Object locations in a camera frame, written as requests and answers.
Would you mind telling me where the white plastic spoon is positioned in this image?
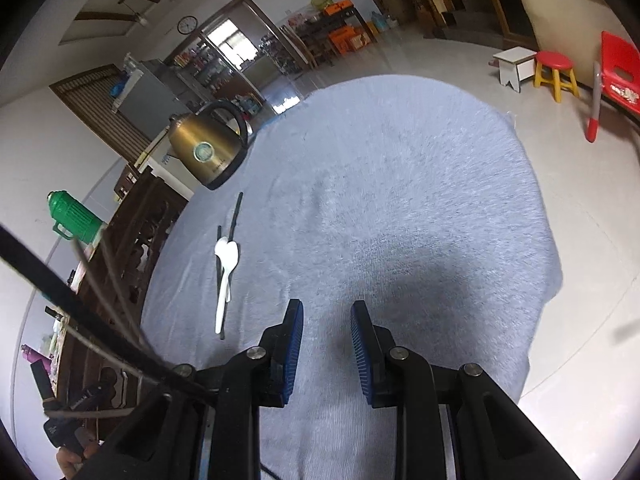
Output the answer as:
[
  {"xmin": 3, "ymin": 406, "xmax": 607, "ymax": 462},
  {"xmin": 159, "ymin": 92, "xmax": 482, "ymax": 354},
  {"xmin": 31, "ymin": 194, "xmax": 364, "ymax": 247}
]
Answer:
[
  {"xmin": 214, "ymin": 236, "xmax": 228, "ymax": 292},
  {"xmin": 220, "ymin": 240, "xmax": 240, "ymax": 328}
]

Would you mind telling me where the person's left hand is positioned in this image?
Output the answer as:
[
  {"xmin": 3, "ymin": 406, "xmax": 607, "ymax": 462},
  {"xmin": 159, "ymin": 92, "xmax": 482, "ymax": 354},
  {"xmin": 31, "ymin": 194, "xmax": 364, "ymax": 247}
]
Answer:
[{"xmin": 55, "ymin": 439, "xmax": 100, "ymax": 479}]

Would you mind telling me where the dark carved wooden sideboard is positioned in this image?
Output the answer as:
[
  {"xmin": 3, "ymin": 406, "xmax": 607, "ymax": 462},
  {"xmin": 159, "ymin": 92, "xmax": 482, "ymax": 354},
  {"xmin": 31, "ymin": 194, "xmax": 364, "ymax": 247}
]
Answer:
[{"xmin": 52, "ymin": 171, "xmax": 190, "ymax": 441}]

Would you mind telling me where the black chopstick on cloth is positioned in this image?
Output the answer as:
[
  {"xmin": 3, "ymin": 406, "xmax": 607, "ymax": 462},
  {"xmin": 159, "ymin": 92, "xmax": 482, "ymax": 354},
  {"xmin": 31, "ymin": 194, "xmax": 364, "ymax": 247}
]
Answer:
[
  {"xmin": 215, "ymin": 226, "xmax": 227, "ymax": 336},
  {"xmin": 228, "ymin": 192, "xmax": 244, "ymax": 242}
]

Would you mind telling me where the grey round table cloth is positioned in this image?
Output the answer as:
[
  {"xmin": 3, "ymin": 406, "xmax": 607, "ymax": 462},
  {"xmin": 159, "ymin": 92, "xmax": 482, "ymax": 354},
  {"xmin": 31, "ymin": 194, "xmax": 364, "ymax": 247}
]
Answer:
[{"xmin": 142, "ymin": 75, "xmax": 562, "ymax": 479}]

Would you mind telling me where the gold electric kettle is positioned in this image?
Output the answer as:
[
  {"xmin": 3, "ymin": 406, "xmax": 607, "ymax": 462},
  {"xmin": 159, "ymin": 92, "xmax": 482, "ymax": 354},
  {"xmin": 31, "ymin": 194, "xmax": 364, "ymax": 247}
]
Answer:
[{"xmin": 168, "ymin": 100, "xmax": 248, "ymax": 190}]

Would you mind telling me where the green thermos flask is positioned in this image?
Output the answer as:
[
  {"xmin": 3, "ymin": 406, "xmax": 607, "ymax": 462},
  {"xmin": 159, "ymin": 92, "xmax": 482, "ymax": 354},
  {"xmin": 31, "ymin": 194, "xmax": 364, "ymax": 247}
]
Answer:
[{"xmin": 47, "ymin": 191, "xmax": 105, "ymax": 245}]

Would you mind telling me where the white chest freezer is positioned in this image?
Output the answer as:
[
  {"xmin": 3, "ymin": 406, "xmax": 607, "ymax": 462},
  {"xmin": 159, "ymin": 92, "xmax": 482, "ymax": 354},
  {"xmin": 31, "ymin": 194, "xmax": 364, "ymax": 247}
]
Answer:
[{"xmin": 134, "ymin": 128, "xmax": 201, "ymax": 200}]

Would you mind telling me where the grey refrigerator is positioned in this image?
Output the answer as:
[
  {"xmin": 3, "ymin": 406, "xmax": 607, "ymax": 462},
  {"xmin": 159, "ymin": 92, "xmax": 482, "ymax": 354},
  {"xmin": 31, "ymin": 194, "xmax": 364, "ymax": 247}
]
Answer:
[{"xmin": 112, "ymin": 54, "xmax": 203, "ymax": 141}]

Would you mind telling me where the orange crate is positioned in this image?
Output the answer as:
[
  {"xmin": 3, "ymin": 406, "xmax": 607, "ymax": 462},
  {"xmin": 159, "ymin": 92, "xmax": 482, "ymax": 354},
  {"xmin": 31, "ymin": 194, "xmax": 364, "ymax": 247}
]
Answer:
[{"xmin": 328, "ymin": 25, "xmax": 357, "ymax": 55}]

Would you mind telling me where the dark wooden side table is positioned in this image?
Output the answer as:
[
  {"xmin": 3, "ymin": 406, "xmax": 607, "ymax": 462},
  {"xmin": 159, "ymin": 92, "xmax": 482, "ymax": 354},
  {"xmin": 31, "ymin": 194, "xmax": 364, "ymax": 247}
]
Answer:
[{"xmin": 294, "ymin": 6, "xmax": 376, "ymax": 64}]

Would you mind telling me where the small white wooden stool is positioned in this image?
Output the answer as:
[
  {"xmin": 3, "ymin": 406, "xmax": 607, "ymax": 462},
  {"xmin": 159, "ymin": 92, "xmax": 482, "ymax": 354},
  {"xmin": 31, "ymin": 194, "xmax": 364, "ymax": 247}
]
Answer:
[{"xmin": 492, "ymin": 47, "xmax": 537, "ymax": 93}]

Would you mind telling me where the red yellow round stool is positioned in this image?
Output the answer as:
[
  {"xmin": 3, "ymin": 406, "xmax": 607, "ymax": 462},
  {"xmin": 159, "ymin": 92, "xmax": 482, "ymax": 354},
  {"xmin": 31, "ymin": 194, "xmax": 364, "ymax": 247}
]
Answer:
[{"xmin": 534, "ymin": 50, "xmax": 579, "ymax": 103}]

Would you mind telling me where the red plastic child chair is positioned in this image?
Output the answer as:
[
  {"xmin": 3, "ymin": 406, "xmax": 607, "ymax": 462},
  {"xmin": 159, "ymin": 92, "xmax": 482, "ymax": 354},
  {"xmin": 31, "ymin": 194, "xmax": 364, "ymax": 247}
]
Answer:
[{"xmin": 601, "ymin": 32, "xmax": 640, "ymax": 115}]

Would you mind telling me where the beige leather armchair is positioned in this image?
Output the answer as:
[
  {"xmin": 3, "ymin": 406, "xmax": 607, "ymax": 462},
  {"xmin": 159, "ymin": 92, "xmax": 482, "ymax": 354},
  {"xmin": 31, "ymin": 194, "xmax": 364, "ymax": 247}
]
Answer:
[{"xmin": 522, "ymin": 0, "xmax": 631, "ymax": 87}]

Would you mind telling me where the black cable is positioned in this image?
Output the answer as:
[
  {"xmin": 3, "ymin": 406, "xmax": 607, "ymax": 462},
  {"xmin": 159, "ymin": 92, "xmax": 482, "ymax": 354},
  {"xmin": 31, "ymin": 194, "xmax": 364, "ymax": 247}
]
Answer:
[{"xmin": 0, "ymin": 223, "xmax": 212, "ymax": 401}]

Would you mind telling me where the round wall clock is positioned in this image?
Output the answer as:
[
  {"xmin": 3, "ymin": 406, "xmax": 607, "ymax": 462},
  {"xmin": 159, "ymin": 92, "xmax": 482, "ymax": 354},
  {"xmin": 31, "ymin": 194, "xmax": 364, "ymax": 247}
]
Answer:
[{"xmin": 177, "ymin": 15, "xmax": 198, "ymax": 36}]

